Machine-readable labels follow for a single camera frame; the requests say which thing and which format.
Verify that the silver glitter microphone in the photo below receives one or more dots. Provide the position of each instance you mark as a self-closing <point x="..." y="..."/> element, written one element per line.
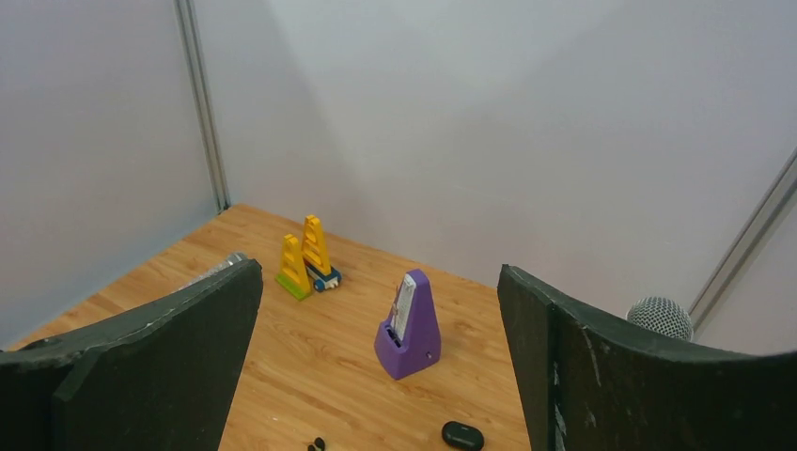
<point x="229" y="261"/>

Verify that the black earbud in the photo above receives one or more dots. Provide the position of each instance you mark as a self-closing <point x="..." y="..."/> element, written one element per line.
<point x="317" y="445"/>

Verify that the red microphone on stand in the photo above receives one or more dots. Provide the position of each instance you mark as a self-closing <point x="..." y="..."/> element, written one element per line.
<point x="663" y="316"/>

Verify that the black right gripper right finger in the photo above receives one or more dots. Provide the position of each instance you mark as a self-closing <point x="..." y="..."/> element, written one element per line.
<point x="589" y="380"/>

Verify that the yellow toy block on car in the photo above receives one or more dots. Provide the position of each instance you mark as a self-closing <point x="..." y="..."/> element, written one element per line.
<point x="316" y="256"/>

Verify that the purple metronome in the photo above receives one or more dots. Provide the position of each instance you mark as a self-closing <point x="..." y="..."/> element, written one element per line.
<point x="409" y="339"/>

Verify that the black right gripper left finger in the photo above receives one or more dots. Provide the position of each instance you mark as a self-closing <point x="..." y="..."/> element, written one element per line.
<point x="161" y="376"/>

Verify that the black earbud charging case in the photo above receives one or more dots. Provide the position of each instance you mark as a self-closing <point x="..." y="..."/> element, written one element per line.
<point x="462" y="437"/>

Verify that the yellow toy block tower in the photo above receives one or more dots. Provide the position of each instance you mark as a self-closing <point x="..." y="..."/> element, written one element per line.
<point x="292" y="275"/>

